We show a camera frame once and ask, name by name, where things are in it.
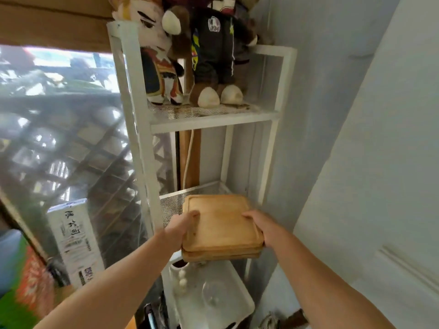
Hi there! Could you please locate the white metal shelf rack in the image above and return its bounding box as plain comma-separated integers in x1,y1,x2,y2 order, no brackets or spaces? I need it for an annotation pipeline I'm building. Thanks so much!
106,20,298,329

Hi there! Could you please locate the white shelf tray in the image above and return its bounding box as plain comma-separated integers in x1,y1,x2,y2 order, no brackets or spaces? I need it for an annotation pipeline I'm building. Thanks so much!
161,259,256,329

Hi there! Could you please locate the brown plush bear black jersey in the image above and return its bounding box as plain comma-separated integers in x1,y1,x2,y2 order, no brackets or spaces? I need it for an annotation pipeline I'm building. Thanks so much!
163,0,260,108

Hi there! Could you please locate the white ceramic vase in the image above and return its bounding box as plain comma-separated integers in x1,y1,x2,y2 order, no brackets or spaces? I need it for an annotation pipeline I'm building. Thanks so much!
170,260,192,296

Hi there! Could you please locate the person's right forearm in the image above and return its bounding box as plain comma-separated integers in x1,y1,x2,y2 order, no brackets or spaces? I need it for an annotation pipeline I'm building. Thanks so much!
266,233,398,329

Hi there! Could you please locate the brown wooden handle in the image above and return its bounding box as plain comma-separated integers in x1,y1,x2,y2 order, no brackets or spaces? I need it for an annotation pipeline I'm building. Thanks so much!
259,310,309,329

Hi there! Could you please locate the person's left hand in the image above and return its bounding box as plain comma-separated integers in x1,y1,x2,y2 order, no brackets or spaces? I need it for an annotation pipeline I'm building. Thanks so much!
164,210,201,253

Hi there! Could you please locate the person's right hand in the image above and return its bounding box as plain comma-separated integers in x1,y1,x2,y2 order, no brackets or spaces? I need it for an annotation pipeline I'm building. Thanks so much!
241,209,287,249

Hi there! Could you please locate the wooden lattice fence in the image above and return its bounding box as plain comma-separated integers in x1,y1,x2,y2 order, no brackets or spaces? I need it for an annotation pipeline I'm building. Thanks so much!
0,92,179,237

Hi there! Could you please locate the person's left forearm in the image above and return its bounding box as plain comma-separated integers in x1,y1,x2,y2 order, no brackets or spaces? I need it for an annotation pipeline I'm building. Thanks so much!
32,229,179,329

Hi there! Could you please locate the plush doll orange costume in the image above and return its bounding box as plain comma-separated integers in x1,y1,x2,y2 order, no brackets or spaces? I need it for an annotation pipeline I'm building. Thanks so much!
108,0,186,106

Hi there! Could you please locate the brown roller blind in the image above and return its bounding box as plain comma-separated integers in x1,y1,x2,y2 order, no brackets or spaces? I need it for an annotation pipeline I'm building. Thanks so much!
0,0,114,53

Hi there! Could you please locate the white printed carton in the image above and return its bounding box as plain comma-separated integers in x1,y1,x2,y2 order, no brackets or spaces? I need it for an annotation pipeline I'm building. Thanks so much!
46,198,105,290

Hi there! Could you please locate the white hanging cord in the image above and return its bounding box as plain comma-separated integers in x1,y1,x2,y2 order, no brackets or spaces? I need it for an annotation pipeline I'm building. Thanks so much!
182,129,195,191

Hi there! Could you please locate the wooden table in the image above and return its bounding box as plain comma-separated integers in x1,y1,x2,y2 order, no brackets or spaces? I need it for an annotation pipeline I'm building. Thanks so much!
51,283,138,329

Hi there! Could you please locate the green charging station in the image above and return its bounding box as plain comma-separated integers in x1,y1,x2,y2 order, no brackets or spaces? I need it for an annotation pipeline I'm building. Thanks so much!
0,229,55,329

